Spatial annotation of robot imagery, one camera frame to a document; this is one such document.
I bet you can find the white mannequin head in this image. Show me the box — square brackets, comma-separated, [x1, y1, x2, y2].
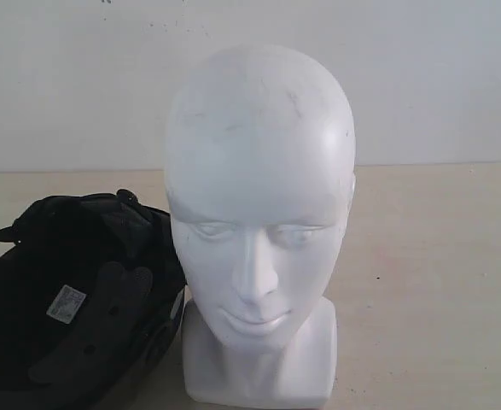
[165, 45, 355, 406]

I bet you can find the black helmet with tinted visor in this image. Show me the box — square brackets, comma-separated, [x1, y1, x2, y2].
[0, 189, 186, 391]

